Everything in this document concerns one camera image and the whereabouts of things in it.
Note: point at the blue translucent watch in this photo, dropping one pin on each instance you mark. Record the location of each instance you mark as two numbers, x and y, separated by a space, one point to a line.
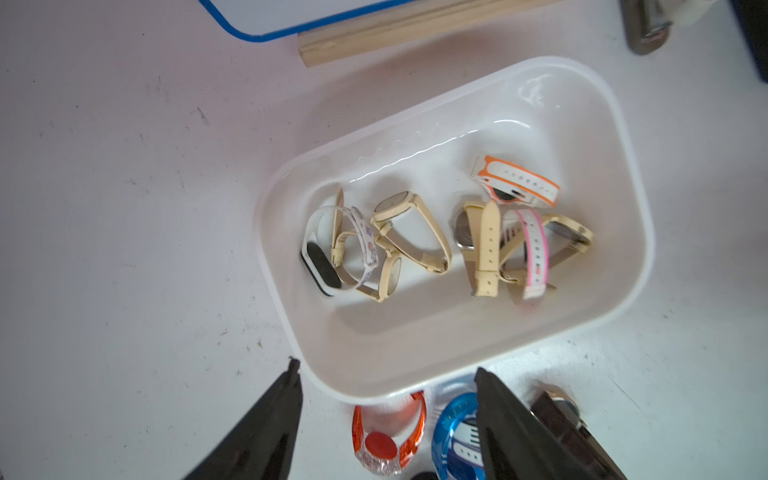
455 445

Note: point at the beige strap watch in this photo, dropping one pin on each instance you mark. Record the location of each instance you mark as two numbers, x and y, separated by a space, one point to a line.
361 258

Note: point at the small grey stapler remover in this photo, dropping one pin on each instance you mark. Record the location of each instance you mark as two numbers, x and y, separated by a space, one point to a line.
646 25

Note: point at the small white whiteboard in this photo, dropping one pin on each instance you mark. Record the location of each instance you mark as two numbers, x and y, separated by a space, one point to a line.
260 21

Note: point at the tan loop strap watch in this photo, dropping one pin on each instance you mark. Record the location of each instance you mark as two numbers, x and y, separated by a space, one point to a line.
406 222

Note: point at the dark brown leather watch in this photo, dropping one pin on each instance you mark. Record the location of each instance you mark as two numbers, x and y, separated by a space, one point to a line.
561 416

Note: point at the cream strap watch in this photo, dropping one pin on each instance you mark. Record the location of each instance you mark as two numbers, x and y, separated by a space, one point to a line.
477 230

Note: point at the pink white kids watch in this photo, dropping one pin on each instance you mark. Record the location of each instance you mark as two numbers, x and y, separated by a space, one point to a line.
537 254

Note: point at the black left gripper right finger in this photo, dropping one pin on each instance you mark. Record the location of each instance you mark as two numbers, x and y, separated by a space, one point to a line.
514 443

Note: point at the red translucent watch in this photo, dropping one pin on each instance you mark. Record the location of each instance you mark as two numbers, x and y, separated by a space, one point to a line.
378 452

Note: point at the orange white band watch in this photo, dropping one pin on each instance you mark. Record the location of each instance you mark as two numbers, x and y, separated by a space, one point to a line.
508 183

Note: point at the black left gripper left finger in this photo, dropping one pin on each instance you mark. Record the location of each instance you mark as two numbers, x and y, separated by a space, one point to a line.
261 444

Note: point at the large beige square watch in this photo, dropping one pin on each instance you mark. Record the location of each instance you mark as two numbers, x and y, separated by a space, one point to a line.
566 238

